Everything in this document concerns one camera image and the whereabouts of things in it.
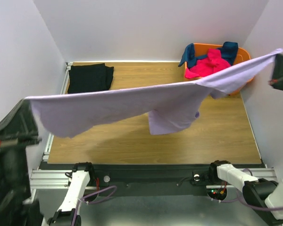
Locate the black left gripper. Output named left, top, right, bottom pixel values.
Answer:
left=0, top=91, right=44, bottom=196

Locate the lavender t shirt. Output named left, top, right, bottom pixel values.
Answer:
left=27, top=48, right=283, bottom=138

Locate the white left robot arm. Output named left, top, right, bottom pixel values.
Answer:
left=0, top=99, right=95, bottom=226

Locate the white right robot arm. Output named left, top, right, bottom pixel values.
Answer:
left=208, top=54, right=283, bottom=226

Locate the dark blue t shirt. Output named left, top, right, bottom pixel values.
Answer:
left=178, top=41, right=239, bottom=68

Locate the pink t shirt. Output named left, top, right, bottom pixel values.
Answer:
left=184, top=49, right=231, bottom=80

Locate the orange plastic laundry basket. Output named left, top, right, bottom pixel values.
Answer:
left=182, top=43, right=254, bottom=96

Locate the folded black t shirt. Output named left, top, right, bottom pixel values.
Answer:
left=67, top=63, right=114, bottom=94

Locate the aluminium frame rail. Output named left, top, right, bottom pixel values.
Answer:
left=30, top=168, right=278, bottom=189

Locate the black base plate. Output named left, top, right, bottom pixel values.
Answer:
left=38, top=161, right=224, bottom=197

